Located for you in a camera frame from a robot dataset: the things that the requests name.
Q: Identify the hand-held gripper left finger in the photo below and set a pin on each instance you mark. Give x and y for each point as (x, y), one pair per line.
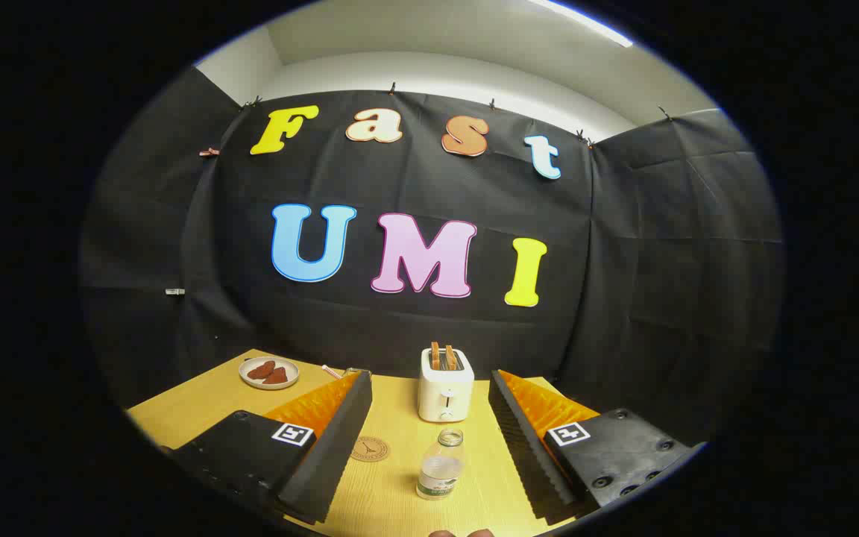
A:
(332, 447)

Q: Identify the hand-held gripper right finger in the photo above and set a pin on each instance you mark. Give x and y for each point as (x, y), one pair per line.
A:
(526, 447)

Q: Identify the round cork coaster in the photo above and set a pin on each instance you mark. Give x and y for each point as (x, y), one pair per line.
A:
(370, 449)

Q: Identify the clear plastic juice bottle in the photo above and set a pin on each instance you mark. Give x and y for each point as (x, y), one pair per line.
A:
(441, 470)

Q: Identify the wooden table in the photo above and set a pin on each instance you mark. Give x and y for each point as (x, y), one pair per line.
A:
(396, 503)

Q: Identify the brown food piece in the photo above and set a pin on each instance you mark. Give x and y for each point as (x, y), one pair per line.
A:
(276, 377)
(260, 370)

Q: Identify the white toaster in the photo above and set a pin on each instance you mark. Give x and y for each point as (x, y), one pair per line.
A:
(444, 395)

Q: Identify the small white plate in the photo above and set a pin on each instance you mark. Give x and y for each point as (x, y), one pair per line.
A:
(250, 382)

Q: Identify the toast slice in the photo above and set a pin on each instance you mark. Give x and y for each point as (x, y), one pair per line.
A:
(451, 358)
(435, 356)

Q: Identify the black backdrop cloth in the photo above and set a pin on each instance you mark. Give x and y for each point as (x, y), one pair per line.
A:
(414, 328)

